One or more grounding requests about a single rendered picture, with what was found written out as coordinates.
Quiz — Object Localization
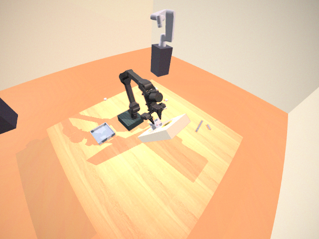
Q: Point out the white cylinder with two slots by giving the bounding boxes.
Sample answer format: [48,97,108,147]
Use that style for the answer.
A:
[155,120,162,128]

